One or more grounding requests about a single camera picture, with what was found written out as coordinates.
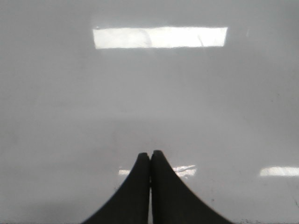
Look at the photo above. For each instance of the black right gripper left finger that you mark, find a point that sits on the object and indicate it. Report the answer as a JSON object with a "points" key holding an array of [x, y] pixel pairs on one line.
{"points": [[130, 203]]}

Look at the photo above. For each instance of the white whiteboard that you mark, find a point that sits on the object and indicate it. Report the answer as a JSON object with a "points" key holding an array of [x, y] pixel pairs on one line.
{"points": [[87, 85]]}

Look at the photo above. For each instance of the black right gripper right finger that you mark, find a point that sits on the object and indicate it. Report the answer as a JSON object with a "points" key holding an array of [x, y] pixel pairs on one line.
{"points": [[172, 201]]}

